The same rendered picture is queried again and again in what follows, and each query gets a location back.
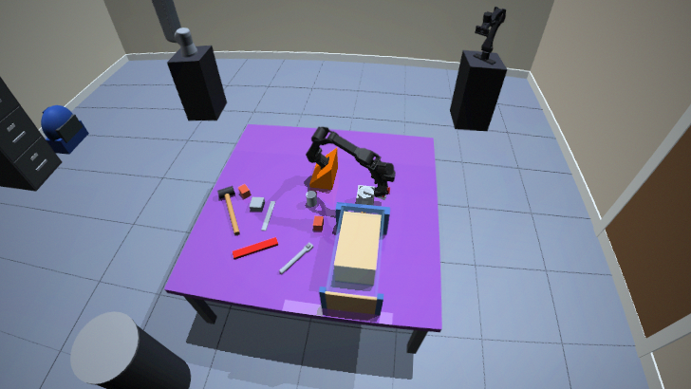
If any hammer with black head and wooden handle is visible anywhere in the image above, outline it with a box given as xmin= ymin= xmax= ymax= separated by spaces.
xmin=217 ymin=186 xmax=240 ymax=235

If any red flat bar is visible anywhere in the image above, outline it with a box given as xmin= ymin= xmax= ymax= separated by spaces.
xmin=233 ymin=237 xmax=278 ymax=260

